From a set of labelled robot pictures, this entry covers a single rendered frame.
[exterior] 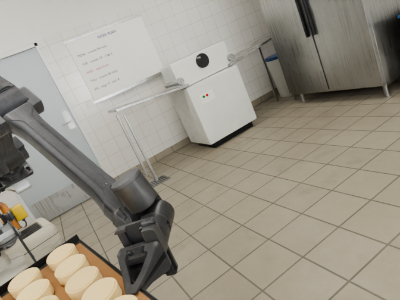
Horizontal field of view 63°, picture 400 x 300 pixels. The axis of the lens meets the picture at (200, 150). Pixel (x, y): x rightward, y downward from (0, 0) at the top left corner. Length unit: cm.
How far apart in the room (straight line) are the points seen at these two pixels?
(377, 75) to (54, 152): 350
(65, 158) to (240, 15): 520
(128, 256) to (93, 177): 22
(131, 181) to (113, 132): 416
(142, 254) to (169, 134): 447
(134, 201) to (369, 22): 343
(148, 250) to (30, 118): 41
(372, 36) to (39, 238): 335
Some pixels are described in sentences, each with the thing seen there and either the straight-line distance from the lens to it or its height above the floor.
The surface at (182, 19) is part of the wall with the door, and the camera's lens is 522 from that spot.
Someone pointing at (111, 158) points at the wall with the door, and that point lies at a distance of 472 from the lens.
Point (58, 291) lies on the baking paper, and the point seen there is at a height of 100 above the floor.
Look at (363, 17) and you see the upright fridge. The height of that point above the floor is 87.
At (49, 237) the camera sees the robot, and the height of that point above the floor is 77.
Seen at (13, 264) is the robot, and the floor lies 83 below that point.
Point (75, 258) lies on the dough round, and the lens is 58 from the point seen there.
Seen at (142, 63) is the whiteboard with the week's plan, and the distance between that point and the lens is 485.
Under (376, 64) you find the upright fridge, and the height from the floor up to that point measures 39.
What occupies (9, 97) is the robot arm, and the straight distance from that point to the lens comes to 81.
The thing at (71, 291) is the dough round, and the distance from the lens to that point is 52.
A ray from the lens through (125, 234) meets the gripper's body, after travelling 52.
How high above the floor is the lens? 123
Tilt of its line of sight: 16 degrees down
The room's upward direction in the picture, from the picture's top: 24 degrees counter-clockwise
